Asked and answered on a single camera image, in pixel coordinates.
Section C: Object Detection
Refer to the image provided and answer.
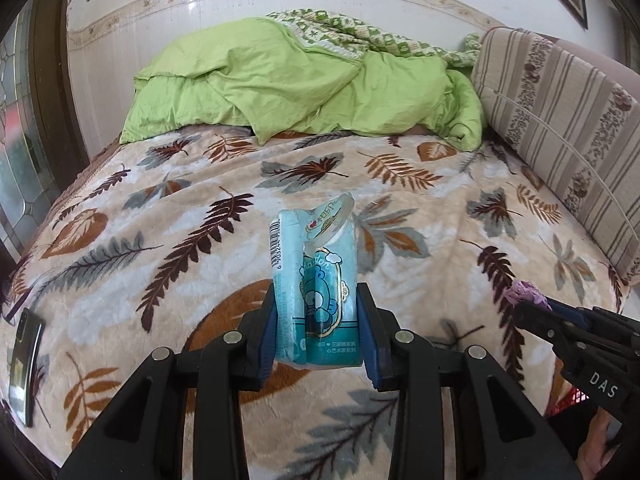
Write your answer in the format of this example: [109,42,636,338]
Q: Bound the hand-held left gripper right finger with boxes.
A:
[356,282,576,480]

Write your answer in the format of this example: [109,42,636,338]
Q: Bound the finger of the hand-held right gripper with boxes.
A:
[545,297,640,346]
[512,300,601,361]

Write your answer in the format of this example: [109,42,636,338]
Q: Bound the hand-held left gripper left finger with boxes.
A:
[60,285,277,480]

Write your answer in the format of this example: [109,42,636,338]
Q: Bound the red plastic basket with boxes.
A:
[545,380,601,417]

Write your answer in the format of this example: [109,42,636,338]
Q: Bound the purple wrapper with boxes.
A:
[507,281,548,311]

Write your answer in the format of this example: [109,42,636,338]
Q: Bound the teal tissue packet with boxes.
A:
[268,192,362,368]

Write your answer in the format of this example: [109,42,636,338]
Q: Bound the person's right hand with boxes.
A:
[575,410,640,476]

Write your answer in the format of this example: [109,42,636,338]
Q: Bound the dark trousers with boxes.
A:
[545,405,640,480]

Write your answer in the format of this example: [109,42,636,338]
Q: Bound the leaf print blanket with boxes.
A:
[0,127,631,480]

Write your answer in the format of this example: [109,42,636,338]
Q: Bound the striped floral cushion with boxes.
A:
[471,27,640,286]

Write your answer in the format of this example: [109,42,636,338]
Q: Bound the black smartphone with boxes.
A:
[7,307,47,428]

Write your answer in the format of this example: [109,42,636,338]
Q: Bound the green duvet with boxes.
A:
[120,16,485,152]

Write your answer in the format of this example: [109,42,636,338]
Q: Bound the stained glass door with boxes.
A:
[0,0,91,261]

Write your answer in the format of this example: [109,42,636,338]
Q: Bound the green patterned quilt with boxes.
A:
[265,8,483,68]

